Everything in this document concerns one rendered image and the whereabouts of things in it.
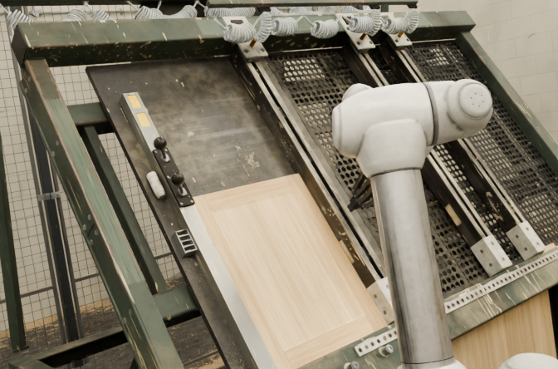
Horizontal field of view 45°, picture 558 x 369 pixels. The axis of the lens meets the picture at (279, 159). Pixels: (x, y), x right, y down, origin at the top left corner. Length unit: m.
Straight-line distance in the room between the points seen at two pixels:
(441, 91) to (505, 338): 1.69
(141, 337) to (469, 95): 0.96
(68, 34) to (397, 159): 1.17
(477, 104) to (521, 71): 6.15
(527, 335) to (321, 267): 1.22
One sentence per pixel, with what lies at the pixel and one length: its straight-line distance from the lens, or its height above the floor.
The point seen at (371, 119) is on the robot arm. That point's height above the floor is 1.53.
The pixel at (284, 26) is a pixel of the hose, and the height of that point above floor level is 1.87.
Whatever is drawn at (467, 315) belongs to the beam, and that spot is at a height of 0.84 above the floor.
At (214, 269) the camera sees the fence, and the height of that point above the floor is 1.18.
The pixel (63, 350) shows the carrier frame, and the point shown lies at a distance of 2.87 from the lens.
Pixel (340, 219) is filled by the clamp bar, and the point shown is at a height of 1.21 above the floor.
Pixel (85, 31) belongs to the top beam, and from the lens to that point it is 2.16.
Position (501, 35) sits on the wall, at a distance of 7.60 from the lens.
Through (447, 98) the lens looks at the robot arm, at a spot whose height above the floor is 1.54.
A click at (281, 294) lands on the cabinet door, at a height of 1.06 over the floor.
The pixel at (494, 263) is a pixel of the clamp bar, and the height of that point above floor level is 0.94.
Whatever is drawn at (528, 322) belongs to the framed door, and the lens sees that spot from 3.04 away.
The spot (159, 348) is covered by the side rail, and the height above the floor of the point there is 1.06.
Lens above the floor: 1.56
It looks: 3 degrees down
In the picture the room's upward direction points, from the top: 9 degrees counter-clockwise
